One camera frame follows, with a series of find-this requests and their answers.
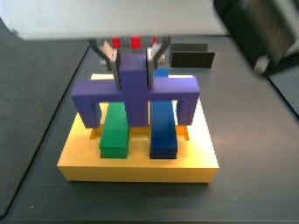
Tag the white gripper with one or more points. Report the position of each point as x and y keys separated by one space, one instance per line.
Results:
x=92 y=19

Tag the purple comb-shaped block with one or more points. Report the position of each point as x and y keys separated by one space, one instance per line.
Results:
x=135 y=94

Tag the yellow slotted board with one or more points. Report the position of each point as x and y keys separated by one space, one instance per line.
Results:
x=195 y=165

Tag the red comb-shaped block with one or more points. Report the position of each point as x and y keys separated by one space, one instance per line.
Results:
x=135 y=42

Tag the black rectangular holder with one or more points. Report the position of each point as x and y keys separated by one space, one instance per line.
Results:
x=191 y=56

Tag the blue long bar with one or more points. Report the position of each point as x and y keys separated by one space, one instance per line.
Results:
x=163 y=147

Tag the green long bar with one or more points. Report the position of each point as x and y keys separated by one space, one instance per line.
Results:
x=113 y=141

